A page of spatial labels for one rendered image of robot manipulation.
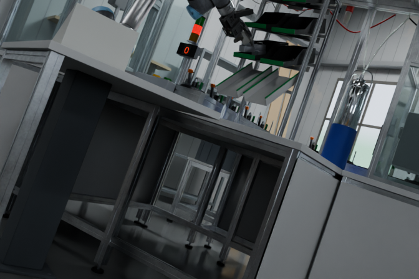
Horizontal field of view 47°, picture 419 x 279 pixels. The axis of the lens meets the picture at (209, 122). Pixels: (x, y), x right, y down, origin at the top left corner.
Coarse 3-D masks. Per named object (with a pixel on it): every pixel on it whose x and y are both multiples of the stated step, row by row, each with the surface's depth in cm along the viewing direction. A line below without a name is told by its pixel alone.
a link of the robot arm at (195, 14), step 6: (198, 0) 212; (204, 0) 214; (210, 0) 215; (186, 6) 218; (192, 6) 215; (198, 6) 214; (204, 6) 215; (210, 6) 217; (192, 12) 215; (198, 12) 216; (204, 12) 217; (198, 18) 219
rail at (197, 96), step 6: (132, 72) 251; (174, 90) 237; (180, 90) 236; (186, 90) 234; (192, 90) 232; (186, 96) 233; (192, 96) 231; (198, 96) 231; (204, 96) 233; (198, 102) 230
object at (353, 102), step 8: (352, 72) 299; (352, 80) 292; (360, 80) 293; (352, 88) 290; (360, 88) 289; (368, 88) 291; (344, 96) 294; (352, 96) 289; (360, 96) 289; (344, 104) 291; (352, 104) 288; (360, 104) 289; (344, 112) 289; (352, 112) 288; (360, 112) 290; (336, 120) 292; (344, 120) 288; (352, 120) 288
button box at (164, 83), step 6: (138, 72) 240; (144, 78) 238; (150, 78) 236; (156, 78) 235; (162, 78) 233; (156, 84) 234; (162, 84) 232; (168, 84) 232; (174, 84) 235; (168, 90) 233
